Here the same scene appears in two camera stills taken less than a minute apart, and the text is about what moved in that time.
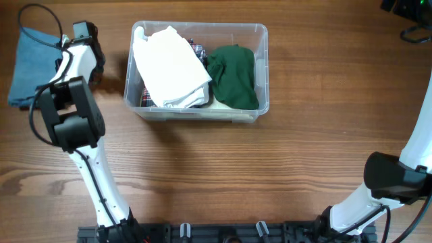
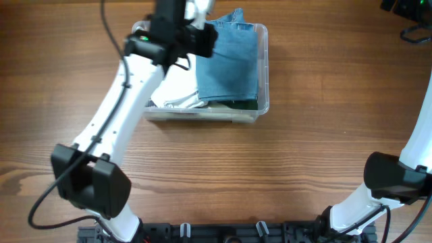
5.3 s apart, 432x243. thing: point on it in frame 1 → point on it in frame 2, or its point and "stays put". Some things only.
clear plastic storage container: (198, 71) stays put
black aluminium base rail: (260, 233) stays put
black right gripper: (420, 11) stays put
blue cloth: (35, 60) → (231, 73)
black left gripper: (97, 75) → (210, 35)
